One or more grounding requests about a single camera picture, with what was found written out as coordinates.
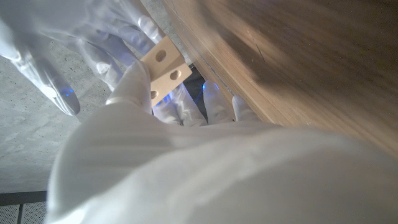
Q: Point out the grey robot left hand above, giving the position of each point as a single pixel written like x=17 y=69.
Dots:
x=202 y=174

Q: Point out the black backdrop curtain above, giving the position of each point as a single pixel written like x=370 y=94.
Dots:
x=194 y=84

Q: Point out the wooden block with holes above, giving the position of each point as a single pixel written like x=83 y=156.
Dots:
x=168 y=70

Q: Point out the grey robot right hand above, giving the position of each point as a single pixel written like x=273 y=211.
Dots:
x=77 y=28

